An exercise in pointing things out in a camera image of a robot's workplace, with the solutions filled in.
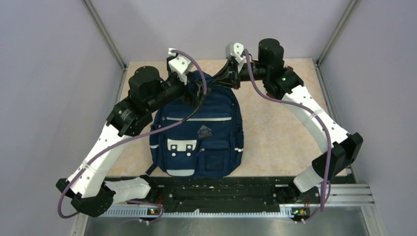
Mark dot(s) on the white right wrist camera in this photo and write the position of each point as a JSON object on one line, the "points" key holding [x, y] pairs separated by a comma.
{"points": [[234, 52]]}

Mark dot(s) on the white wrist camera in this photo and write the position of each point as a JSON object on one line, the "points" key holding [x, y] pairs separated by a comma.
{"points": [[179, 64], [234, 52]]}

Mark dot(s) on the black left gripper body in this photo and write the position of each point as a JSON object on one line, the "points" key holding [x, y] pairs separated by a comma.
{"points": [[171, 88]]}

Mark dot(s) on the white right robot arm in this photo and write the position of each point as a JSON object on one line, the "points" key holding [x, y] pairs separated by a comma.
{"points": [[339, 147]]}

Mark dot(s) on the navy blue student backpack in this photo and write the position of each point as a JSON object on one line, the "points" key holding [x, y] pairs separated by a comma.
{"points": [[209, 144]]}

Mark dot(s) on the aluminium frame rail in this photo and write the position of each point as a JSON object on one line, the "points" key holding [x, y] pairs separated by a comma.
{"points": [[341, 195]]}

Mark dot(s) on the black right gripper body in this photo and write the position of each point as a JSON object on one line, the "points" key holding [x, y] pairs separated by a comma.
{"points": [[242, 73]]}

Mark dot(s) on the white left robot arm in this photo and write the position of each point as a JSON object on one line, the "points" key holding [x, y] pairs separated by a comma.
{"points": [[87, 188]]}

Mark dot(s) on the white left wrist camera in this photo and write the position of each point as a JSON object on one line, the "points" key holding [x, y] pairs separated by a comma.
{"points": [[179, 64]]}

